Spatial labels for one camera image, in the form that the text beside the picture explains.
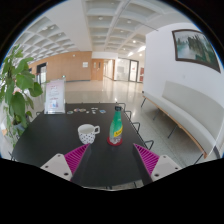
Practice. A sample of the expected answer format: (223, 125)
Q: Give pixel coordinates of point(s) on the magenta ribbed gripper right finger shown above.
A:
(153, 167)

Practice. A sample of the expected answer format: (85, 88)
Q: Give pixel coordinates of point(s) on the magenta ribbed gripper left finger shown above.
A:
(70, 166)

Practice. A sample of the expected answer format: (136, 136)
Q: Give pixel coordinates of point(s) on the white polka dot mug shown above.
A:
(87, 133)

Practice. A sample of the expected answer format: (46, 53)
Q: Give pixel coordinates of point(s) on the green glass bottle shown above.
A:
(116, 126)

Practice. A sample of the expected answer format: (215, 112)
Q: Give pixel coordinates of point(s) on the long white bench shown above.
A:
(198, 115)

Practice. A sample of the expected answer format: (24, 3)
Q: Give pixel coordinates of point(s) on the acrylic sign stand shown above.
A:
(55, 97)

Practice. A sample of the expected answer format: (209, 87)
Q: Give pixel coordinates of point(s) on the green leafy potted plant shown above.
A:
(17, 90)

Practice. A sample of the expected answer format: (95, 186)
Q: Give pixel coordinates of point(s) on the framed landscape painting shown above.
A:
(193, 46)

